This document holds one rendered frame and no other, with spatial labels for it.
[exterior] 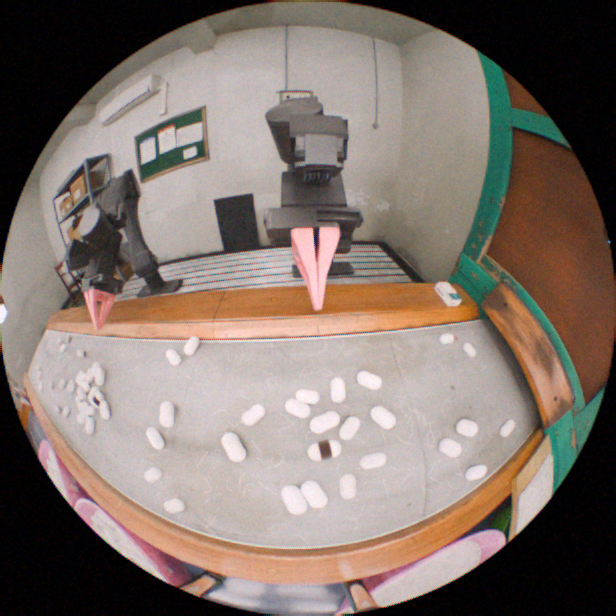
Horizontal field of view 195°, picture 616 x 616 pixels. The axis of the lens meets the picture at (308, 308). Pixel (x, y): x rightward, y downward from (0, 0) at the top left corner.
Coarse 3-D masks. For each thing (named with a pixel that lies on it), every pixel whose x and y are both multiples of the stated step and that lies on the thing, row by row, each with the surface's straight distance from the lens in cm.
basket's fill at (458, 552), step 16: (464, 544) 39; (432, 560) 36; (448, 560) 40; (464, 560) 43; (416, 576) 37; (432, 576) 39; (448, 576) 43; (384, 592) 37; (400, 592) 38; (416, 592) 40
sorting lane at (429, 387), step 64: (128, 384) 40; (192, 384) 31; (256, 384) 27; (320, 384) 26; (384, 384) 28; (448, 384) 34; (512, 384) 47; (128, 448) 36; (192, 448) 28; (256, 448) 25; (384, 448) 26; (512, 448) 42; (192, 512) 29; (256, 512) 26; (320, 512) 25; (384, 512) 27
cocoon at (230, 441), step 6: (222, 438) 24; (228, 438) 24; (234, 438) 24; (228, 444) 23; (234, 444) 23; (240, 444) 24; (228, 450) 24; (234, 450) 23; (240, 450) 23; (234, 456) 23; (240, 456) 23
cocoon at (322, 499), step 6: (306, 486) 22; (312, 486) 22; (318, 486) 23; (306, 492) 22; (312, 492) 22; (318, 492) 22; (306, 498) 23; (312, 498) 22; (318, 498) 22; (324, 498) 23; (312, 504) 23; (318, 504) 22; (324, 504) 23
